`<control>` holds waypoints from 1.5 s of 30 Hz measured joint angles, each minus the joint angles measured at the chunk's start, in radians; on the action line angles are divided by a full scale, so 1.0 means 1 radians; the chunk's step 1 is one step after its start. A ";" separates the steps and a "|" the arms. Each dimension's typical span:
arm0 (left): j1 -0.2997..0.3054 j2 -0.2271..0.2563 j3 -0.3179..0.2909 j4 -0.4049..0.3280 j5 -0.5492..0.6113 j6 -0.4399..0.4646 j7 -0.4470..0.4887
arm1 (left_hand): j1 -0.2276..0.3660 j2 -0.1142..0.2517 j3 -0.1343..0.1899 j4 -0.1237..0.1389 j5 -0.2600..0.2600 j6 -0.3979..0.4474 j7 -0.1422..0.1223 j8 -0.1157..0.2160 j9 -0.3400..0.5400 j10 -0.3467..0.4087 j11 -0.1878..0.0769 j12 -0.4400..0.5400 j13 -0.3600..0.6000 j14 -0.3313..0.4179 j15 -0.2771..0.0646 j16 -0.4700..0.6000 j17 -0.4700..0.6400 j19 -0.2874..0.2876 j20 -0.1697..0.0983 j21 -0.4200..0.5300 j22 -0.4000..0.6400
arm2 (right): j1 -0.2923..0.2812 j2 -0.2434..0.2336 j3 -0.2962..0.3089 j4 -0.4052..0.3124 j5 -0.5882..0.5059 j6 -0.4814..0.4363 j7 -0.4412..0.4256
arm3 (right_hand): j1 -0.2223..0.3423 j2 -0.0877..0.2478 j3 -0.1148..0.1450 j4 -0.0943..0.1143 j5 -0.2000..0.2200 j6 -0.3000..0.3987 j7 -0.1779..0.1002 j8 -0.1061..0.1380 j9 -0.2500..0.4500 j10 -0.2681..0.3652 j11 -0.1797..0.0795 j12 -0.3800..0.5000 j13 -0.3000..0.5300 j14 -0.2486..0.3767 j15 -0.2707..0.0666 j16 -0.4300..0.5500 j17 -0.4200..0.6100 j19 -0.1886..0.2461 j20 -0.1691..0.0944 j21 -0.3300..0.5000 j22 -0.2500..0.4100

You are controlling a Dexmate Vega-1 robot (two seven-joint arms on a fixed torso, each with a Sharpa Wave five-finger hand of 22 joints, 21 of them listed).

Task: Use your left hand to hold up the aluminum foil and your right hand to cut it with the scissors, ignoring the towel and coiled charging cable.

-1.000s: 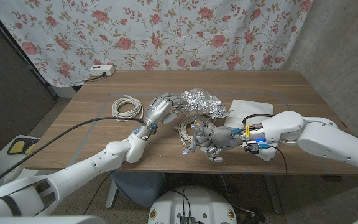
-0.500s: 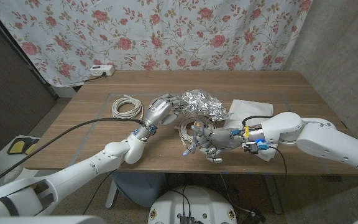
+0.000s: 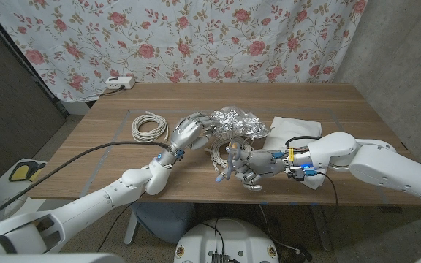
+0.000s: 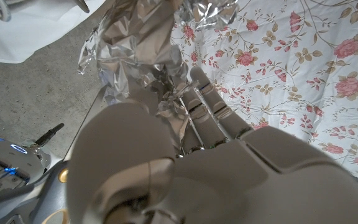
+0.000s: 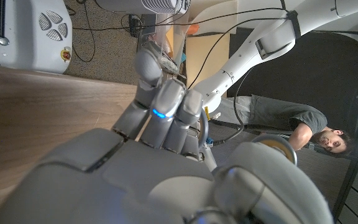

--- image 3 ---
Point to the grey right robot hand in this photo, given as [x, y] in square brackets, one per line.
[263, 162]

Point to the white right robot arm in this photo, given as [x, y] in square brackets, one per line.
[378, 164]

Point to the floral print backdrop curtain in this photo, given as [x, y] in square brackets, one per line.
[196, 44]

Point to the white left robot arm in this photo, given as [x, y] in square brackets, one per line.
[104, 197]

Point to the white towel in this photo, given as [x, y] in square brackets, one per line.
[294, 126]

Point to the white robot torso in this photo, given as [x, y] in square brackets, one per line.
[232, 237]

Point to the blue grey stool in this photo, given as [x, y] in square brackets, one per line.
[163, 219]

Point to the grey table leg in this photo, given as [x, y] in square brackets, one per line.
[322, 230]

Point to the white table leg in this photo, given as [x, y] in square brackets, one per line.
[131, 228]

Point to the white power strip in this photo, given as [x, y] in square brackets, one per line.
[121, 82]

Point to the white floor board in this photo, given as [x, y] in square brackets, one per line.
[0, 184]

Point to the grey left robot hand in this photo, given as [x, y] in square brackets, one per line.
[188, 131]

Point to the aluminum foil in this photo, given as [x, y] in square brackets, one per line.
[238, 122]

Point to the black adapter on floor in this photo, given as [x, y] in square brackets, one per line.
[300, 255]

